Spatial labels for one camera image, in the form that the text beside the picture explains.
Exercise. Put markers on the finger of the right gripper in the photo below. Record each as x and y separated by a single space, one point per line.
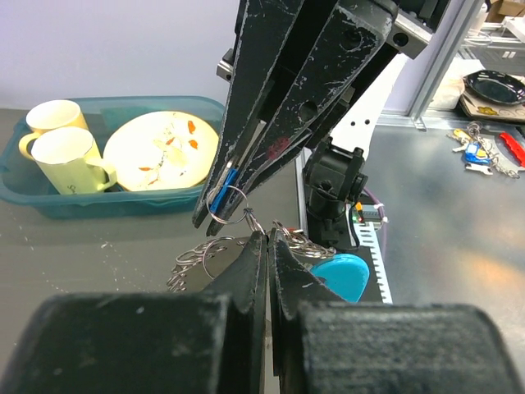
263 29

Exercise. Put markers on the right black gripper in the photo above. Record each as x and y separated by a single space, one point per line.
333 47

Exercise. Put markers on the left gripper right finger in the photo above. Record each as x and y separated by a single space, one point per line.
322 344

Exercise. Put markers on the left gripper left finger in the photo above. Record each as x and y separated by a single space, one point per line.
211 341

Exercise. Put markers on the metal key disc blue handle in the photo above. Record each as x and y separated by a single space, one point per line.
291 257

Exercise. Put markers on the blue key tag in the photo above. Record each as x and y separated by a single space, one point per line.
214 205

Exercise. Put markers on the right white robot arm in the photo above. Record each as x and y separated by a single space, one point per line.
334 177

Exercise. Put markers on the dark bowl in background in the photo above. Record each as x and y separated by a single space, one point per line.
495 87

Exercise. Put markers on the cream floral plate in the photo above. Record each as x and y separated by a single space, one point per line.
163 150

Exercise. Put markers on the background key bunch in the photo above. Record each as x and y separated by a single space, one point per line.
484 152

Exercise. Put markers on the yellow mug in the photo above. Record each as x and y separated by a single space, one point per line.
49 116

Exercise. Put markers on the pale green mug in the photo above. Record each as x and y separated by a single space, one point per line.
69 157

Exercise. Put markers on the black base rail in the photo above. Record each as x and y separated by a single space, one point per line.
363 237

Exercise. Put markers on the red handle in background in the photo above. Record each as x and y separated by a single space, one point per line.
514 147

